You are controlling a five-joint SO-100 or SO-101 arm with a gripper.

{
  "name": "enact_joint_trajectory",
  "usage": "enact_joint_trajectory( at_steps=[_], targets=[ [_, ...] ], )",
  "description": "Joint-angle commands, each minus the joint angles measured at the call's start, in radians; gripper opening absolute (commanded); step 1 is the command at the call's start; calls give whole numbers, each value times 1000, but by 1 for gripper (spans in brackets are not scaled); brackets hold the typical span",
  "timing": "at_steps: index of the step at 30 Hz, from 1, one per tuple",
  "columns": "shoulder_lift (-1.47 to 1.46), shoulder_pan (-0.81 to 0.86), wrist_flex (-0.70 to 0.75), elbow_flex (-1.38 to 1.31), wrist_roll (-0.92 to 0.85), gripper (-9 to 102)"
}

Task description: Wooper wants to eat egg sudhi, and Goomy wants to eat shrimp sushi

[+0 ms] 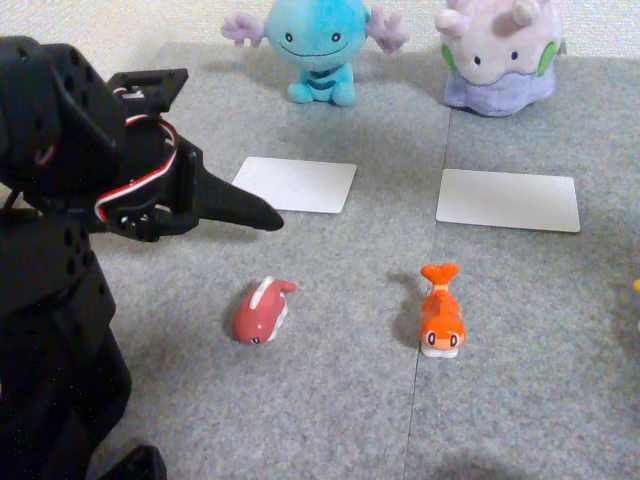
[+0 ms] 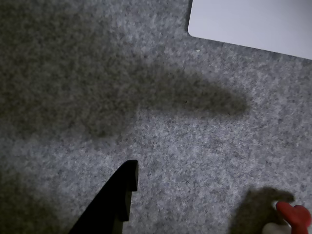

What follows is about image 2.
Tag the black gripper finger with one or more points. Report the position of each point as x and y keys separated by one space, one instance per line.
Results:
x=114 y=195

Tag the red tuna sushi figure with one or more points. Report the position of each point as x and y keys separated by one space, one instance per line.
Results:
x=297 y=217

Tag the grey carpet tile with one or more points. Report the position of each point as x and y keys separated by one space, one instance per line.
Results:
x=195 y=146

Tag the white blank card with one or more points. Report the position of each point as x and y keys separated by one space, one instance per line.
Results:
x=256 y=19

